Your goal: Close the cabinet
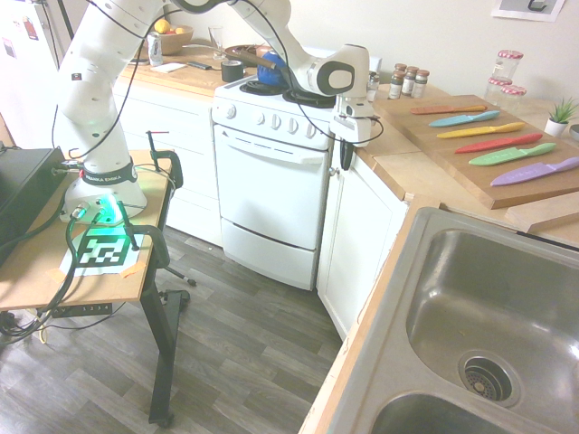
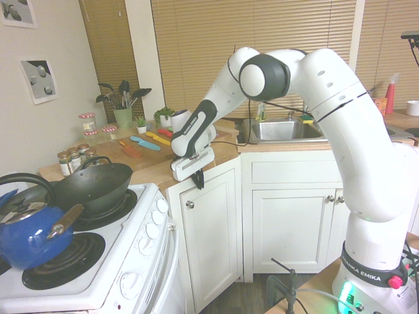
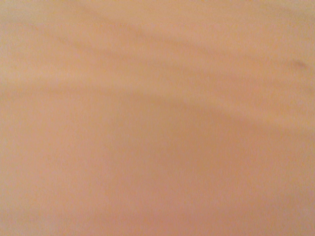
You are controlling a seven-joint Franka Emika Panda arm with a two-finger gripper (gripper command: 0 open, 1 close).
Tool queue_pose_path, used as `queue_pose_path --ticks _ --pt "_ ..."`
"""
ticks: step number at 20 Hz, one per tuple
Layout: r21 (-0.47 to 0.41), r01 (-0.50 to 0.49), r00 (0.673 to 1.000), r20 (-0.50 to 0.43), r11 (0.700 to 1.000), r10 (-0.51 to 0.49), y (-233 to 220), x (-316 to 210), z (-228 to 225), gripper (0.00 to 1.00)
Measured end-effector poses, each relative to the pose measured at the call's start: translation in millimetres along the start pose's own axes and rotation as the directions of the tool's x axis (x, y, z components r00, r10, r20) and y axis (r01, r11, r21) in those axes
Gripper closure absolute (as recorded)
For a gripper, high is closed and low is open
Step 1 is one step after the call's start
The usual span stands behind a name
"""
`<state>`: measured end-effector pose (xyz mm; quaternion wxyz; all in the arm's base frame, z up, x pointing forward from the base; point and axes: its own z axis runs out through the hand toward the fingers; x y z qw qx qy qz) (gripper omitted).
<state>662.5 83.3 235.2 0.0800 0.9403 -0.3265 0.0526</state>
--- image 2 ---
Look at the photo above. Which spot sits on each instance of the green utensil holder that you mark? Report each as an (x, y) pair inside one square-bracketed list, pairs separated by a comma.
[(123, 117)]

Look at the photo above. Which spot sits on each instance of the black spoon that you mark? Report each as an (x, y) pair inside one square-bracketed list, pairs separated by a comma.
[(124, 87)]

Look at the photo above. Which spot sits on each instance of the white round container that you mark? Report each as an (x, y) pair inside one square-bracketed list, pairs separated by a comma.
[(180, 120)]

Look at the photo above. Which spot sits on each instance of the grey shapes poster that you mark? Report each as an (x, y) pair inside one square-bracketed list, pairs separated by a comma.
[(18, 13), (39, 80)]

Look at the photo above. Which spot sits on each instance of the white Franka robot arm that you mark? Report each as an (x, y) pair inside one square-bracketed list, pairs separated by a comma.
[(360, 147)]

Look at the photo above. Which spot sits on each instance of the metal whisk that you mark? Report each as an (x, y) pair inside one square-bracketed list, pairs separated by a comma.
[(114, 99)]

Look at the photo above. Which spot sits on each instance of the orange knife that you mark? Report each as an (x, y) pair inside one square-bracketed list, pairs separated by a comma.
[(132, 152)]

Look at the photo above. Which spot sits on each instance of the glass jar red checkered lid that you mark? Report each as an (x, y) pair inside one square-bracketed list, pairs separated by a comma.
[(87, 122), (109, 133), (91, 137)]

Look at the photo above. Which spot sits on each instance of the brown-lidded spice jar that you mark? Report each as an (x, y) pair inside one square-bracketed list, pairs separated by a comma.
[(91, 153), (83, 150), (64, 164), (75, 159)]

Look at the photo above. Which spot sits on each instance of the black ladle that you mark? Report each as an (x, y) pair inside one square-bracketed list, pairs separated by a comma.
[(143, 92)]

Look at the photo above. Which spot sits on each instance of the white drawer front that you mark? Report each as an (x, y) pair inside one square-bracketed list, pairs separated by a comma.
[(294, 171)]

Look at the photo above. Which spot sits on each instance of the black wok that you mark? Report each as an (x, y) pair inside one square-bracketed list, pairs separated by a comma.
[(95, 183)]

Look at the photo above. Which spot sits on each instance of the white electric stove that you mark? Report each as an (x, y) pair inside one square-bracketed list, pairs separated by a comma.
[(131, 229)]

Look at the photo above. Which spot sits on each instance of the yellow green sponge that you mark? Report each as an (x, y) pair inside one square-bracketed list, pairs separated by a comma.
[(306, 119)]

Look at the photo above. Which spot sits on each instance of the yellow knife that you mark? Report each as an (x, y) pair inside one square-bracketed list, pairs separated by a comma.
[(157, 138)]

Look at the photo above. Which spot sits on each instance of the large wooden cutting board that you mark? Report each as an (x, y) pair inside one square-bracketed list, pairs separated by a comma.
[(154, 157)]

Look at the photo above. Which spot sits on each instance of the blue kettle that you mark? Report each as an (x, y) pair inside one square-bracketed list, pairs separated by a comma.
[(29, 235)]

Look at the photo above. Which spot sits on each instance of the tan window blinds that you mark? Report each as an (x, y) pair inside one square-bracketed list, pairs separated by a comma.
[(389, 32), (111, 49), (262, 29)]

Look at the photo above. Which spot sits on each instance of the stainless steel sink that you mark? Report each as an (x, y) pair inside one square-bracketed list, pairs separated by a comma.
[(284, 131)]

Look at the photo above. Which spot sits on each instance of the black camera on stand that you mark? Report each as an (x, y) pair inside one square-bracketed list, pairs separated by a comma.
[(410, 35)]

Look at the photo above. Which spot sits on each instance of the metal faucet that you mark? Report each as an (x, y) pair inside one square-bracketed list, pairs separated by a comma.
[(289, 115)]

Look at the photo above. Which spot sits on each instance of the green dish soap bottle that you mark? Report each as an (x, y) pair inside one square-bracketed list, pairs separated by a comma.
[(261, 112)]

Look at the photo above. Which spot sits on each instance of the black spatula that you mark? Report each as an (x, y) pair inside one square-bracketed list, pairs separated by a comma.
[(105, 87)]

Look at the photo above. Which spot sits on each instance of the orange box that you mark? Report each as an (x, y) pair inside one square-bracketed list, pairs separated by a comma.
[(379, 105)]

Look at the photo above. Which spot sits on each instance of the red spray bottle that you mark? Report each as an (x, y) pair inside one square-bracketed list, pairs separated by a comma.
[(391, 96)]

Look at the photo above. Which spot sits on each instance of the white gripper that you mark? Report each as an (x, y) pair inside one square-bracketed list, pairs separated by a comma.
[(193, 165)]

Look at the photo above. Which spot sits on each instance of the small spiky plant white pot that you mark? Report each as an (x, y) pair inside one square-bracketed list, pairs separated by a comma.
[(141, 126)]

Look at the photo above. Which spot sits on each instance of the white sink cabinet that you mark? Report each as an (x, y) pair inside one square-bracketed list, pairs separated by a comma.
[(248, 212)]

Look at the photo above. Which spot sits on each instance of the white cabinet door with knob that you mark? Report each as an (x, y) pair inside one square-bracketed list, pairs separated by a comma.
[(209, 242)]

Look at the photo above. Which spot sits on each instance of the bushy succulent white pot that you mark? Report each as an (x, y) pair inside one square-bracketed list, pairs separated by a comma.
[(163, 117)]

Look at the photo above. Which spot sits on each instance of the white roll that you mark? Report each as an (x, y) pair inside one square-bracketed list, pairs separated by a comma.
[(412, 108)]

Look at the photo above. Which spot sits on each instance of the white sink cabinet door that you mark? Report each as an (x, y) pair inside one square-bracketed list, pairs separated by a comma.
[(340, 209), (291, 229)]

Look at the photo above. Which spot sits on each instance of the black C clamp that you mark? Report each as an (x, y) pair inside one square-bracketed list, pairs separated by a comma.
[(289, 288)]

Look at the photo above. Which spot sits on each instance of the white corner cabinet frame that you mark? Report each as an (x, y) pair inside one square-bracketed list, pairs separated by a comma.
[(171, 229)]

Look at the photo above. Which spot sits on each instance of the red knife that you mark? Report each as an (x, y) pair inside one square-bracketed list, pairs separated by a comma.
[(163, 132)]

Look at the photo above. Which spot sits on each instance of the teal knife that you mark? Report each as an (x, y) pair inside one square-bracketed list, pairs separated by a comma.
[(147, 144)]

